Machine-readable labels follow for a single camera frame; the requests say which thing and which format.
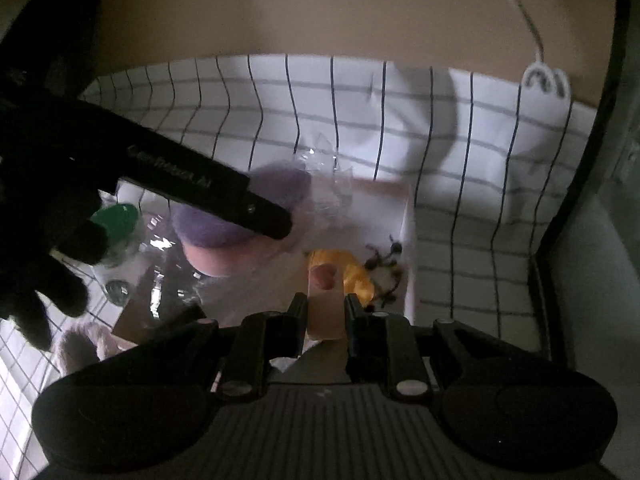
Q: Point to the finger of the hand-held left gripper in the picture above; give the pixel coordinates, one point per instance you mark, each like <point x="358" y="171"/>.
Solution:
<point x="265" y="217"/>

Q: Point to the grey fluffy plush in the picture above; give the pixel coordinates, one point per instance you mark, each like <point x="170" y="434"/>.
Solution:
<point x="80" y="350"/>

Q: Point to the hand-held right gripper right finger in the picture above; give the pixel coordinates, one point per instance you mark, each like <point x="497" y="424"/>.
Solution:
<point x="355" y="325"/>

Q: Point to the small dark round lid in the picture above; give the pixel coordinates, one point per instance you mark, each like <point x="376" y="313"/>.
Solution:
<point x="117" y="290"/>

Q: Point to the green lid container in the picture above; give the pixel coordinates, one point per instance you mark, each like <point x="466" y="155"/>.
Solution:
<point x="117" y="220"/>

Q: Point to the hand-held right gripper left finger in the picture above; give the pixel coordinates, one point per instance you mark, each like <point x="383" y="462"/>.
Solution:
<point x="297" y="320"/>

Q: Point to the yellow plush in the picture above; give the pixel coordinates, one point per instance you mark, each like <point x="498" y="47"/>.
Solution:
<point x="356" y="276"/>

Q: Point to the white grid bed sheet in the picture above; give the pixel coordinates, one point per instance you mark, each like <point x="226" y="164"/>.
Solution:
<point x="450" y="260"/>

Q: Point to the dark metal frame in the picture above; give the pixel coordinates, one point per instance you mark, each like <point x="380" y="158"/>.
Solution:
<point x="605" y="110"/>

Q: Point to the crumpled clear plastic bag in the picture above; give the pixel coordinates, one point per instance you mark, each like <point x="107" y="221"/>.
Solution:
<point x="325" y="165"/>

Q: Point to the clear plastic packaging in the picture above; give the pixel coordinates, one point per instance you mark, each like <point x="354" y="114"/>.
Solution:
<point x="165" y="255"/>

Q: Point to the person's left hand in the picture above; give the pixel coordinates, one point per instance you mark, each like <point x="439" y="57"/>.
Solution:
<point x="45" y="280"/>

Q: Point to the white box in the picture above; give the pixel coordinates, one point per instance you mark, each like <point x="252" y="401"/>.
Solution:
<point x="380" y="210"/>

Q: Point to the purple and pink plush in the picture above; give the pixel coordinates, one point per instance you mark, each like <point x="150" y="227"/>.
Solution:
<point x="200" y="232"/>

